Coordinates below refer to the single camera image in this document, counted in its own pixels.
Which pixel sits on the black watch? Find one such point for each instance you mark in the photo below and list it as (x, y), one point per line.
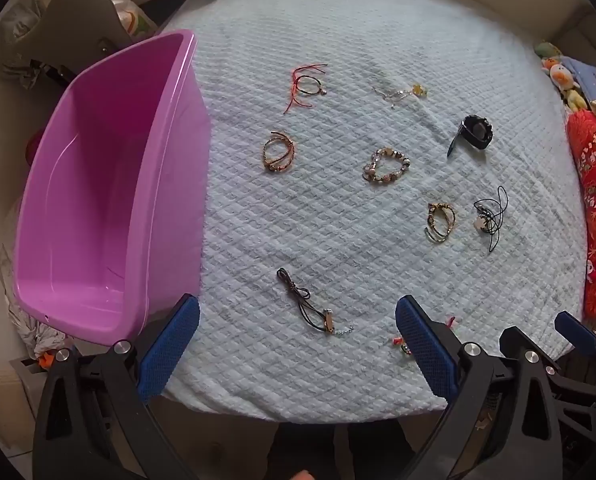
(475, 132)

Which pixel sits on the white plush toy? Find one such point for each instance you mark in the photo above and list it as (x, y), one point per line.
(560, 75)

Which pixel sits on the light blue quilted blanket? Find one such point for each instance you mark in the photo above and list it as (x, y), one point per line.
(353, 260)

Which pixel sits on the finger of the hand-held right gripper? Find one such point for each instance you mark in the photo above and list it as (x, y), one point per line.
(580, 332)
(515, 337)

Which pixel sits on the green plush toy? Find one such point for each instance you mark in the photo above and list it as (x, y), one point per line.
(546, 50)

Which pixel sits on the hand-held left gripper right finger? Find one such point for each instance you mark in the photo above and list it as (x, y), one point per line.
(425, 350)

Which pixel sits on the yellow plush toy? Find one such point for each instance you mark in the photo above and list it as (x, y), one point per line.
(576, 100)

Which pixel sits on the white plastic bag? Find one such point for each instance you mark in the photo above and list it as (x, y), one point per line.
(128, 7)

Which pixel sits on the grey chair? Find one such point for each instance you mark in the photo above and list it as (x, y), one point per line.
(78, 25)

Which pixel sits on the small red object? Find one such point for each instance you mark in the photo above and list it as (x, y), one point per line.
(32, 150)

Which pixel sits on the purple plastic bin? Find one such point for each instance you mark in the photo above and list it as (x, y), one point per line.
(103, 185)

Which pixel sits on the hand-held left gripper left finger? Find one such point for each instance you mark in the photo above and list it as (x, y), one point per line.
(170, 347)

